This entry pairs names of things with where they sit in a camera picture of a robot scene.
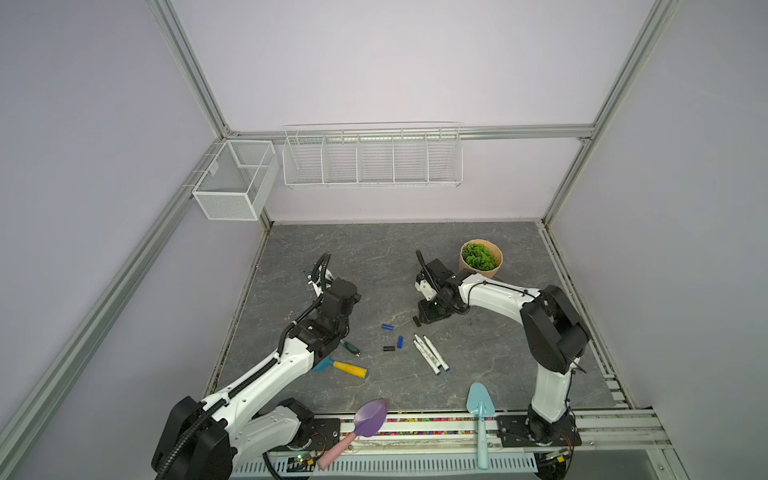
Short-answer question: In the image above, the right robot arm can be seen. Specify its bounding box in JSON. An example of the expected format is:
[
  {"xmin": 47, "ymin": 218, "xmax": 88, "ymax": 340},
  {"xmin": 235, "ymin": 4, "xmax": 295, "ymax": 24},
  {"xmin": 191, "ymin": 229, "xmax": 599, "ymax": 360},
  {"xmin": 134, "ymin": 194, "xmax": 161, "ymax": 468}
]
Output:
[{"xmin": 414, "ymin": 251, "xmax": 592, "ymax": 447}]

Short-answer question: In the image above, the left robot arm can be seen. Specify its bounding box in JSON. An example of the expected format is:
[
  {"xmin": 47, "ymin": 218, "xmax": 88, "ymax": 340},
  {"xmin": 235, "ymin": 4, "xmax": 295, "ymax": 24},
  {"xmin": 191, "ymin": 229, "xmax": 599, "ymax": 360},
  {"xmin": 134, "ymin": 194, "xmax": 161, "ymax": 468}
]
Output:
[{"xmin": 151, "ymin": 279, "xmax": 360, "ymax": 479}]

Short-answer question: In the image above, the potted green plant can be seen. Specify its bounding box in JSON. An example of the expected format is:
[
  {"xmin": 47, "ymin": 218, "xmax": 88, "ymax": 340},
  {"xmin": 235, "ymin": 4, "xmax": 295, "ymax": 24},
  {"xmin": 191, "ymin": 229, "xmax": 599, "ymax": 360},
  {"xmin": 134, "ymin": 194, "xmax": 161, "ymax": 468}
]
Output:
[{"xmin": 459, "ymin": 239, "xmax": 504, "ymax": 279}]

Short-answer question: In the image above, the light blue garden trowel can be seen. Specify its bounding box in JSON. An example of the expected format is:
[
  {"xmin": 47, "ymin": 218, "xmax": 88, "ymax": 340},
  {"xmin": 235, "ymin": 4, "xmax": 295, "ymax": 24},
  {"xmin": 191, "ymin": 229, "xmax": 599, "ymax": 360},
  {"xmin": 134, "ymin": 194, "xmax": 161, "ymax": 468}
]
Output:
[{"xmin": 466, "ymin": 382, "xmax": 496, "ymax": 470}]

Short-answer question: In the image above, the white mesh box basket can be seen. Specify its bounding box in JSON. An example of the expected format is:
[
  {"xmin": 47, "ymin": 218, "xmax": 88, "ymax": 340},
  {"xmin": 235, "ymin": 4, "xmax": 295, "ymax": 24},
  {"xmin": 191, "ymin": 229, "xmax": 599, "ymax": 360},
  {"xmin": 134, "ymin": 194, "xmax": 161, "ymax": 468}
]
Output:
[{"xmin": 193, "ymin": 139, "xmax": 280, "ymax": 221}]

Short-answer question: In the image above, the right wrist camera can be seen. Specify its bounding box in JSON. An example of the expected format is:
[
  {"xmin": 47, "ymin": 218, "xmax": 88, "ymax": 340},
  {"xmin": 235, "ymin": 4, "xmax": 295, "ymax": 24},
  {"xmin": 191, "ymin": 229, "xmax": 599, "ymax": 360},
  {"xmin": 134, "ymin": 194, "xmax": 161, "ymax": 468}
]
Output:
[{"xmin": 415, "ymin": 280, "xmax": 436, "ymax": 301}]

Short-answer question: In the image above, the green handled ratchet screwdriver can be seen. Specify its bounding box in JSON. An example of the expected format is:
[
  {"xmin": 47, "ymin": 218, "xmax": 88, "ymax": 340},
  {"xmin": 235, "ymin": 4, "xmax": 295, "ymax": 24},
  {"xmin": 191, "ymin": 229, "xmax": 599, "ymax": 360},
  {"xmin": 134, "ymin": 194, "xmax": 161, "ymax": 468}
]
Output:
[{"xmin": 341, "ymin": 340, "xmax": 361, "ymax": 357}]

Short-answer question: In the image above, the blue garden fork yellow handle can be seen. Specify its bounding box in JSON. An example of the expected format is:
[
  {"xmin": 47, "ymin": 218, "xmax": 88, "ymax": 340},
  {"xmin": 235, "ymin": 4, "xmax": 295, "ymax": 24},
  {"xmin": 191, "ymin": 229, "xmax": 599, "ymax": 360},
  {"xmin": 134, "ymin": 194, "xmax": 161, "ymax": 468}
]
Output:
[{"xmin": 313, "ymin": 357, "xmax": 369, "ymax": 379}]

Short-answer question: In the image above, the purple garden trowel pink handle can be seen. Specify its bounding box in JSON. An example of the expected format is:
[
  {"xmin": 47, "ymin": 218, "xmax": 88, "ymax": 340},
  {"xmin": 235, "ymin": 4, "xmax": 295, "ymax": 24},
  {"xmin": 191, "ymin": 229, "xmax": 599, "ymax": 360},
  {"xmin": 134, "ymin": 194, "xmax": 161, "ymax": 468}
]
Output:
[{"xmin": 317, "ymin": 398, "xmax": 389, "ymax": 470}]

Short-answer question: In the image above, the white wire basket rack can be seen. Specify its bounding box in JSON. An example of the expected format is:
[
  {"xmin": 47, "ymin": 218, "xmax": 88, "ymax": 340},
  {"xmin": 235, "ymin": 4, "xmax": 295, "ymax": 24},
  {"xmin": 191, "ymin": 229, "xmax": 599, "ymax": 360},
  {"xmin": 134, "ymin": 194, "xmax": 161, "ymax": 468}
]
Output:
[{"xmin": 282, "ymin": 122, "xmax": 464, "ymax": 188}]

